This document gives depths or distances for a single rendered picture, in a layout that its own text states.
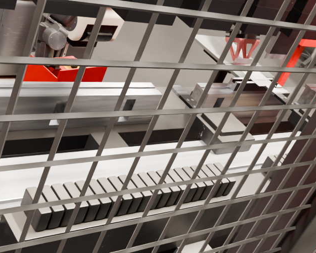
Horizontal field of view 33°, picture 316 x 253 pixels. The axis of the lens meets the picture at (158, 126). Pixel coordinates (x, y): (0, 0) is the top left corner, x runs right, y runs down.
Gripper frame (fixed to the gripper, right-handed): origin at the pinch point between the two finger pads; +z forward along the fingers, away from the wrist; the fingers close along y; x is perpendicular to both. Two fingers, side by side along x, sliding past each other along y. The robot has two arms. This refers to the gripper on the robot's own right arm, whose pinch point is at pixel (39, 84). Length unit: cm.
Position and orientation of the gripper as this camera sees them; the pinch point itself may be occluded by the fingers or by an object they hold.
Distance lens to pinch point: 179.6
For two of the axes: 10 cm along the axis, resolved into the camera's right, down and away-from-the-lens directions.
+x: 6.6, -1.3, 7.4
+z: -2.1, 9.1, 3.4
